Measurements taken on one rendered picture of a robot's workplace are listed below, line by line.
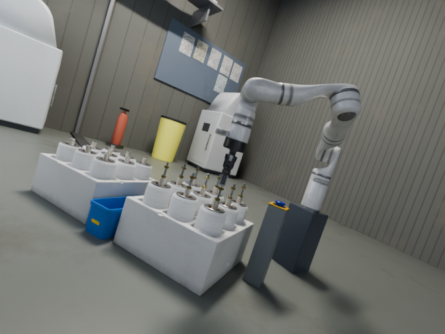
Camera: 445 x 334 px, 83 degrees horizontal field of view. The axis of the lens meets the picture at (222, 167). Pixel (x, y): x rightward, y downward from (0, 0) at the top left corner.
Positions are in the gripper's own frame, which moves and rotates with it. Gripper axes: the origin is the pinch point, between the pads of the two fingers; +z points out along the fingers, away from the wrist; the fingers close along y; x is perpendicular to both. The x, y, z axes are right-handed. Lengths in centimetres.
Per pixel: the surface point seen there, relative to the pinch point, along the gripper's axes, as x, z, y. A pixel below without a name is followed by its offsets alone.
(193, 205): 7.3, 11.9, 1.5
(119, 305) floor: 15.2, 35.3, -24.1
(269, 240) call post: -23.3, 16.9, 7.4
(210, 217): 0.2, 11.9, -4.7
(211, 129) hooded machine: 40, -30, 299
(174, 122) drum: 89, -21, 269
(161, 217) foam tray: 15.8, 18.2, -1.8
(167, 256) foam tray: 9.6, 29.0, -4.3
